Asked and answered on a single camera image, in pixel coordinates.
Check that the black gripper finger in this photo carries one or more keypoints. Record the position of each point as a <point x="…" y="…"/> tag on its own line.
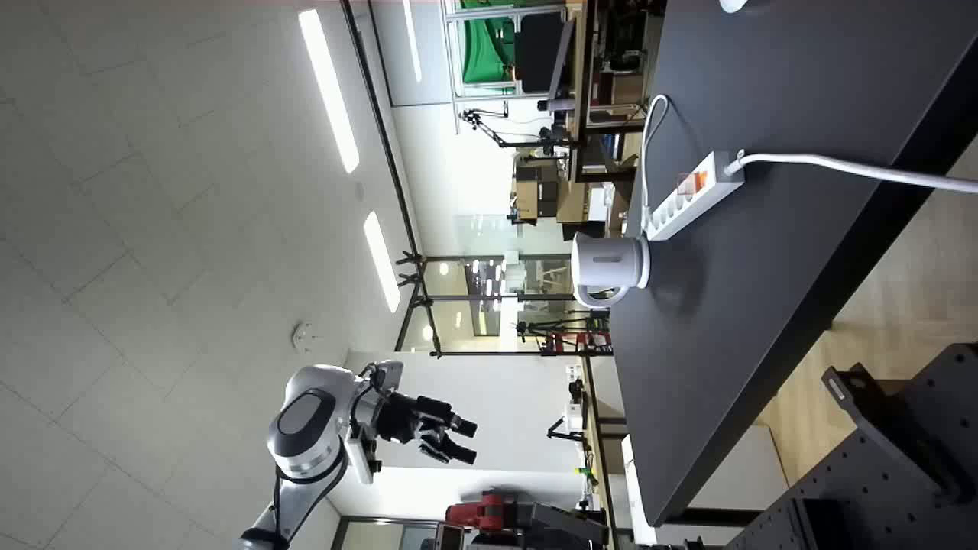
<point x="461" y="426"/>
<point x="448" y="450"/>

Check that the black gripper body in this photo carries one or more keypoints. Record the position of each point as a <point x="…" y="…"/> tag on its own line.
<point x="408" y="416"/>

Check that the white extension cord power strip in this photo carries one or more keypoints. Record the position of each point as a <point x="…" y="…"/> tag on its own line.
<point x="691" y="197"/>

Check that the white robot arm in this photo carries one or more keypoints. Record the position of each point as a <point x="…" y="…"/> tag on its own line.
<point x="328" y="426"/>

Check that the red black machine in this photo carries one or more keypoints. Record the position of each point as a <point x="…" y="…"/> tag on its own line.
<point x="523" y="525"/>

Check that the black tripod stand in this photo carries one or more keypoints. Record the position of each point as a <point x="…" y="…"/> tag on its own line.
<point x="497" y="304"/>

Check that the white electric kettle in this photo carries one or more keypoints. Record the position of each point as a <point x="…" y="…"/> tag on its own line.
<point x="602" y="271"/>

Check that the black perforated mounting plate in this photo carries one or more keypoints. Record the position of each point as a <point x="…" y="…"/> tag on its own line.
<point x="902" y="480"/>

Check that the green screen frame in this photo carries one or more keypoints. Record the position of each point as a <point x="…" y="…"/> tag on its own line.
<point x="506" y="48"/>

